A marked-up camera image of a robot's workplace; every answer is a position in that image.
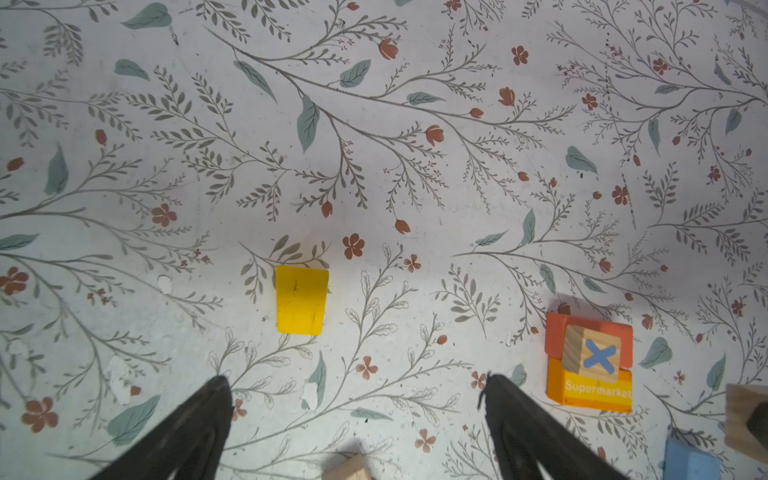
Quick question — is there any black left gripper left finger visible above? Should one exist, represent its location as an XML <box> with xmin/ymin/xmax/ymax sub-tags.
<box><xmin>94</xmin><ymin>375</ymin><xmax>233</xmax><ymax>479</ymax></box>

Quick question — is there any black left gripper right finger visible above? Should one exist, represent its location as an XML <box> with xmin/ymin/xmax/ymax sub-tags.
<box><xmin>479</xmin><ymin>374</ymin><xmax>626</xmax><ymax>480</ymax></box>

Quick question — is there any orange supermarket wood block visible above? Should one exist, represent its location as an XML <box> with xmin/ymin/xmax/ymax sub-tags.
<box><xmin>545</xmin><ymin>312</ymin><xmax>634</xmax><ymax>413</ymax></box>

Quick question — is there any yellow wedge wood block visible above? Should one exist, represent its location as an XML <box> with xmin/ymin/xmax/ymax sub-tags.
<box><xmin>276</xmin><ymin>266</ymin><xmax>329</xmax><ymax>336</ymax></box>

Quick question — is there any letter F wood cube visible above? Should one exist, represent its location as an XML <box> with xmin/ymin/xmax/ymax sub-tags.
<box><xmin>725</xmin><ymin>384</ymin><xmax>767</xmax><ymax>464</ymax></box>

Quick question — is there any light blue wood block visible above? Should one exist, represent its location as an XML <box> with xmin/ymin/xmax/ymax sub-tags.
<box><xmin>663</xmin><ymin>438</ymin><xmax>721</xmax><ymax>480</ymax></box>

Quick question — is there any plain tan wood block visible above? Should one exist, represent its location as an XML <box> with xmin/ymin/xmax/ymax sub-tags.
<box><xmin>322</xmin><ymin>454</ymin><xmax>372</xmax><ymax>480</ymax></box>

